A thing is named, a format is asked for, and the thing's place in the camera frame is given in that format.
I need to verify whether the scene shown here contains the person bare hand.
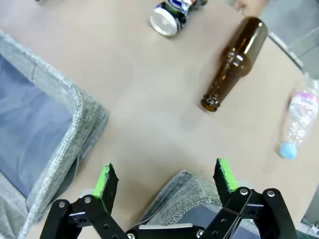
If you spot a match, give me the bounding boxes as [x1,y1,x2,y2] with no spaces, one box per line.
[235,0,269,17]

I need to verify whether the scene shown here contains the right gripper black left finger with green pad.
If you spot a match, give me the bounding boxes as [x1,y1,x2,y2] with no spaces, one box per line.
[39,163,128,239]

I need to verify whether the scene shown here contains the grey felt basket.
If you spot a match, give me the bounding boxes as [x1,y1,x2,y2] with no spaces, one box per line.
[0,29,110,239]
[139,169,261,239]

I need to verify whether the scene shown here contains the clear plastic bottle pink label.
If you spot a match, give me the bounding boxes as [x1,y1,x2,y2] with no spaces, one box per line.
[279,78,319,160]

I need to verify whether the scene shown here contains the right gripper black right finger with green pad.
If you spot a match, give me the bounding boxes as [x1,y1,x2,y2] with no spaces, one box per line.
[199,158,299,239]

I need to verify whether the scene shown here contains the crushed black Pepsi can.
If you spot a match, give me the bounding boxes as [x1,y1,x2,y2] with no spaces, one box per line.
[149,0,197,37]

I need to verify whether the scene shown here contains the brown glass beer bottle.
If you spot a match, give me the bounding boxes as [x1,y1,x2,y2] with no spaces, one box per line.
[200,16,268,113]

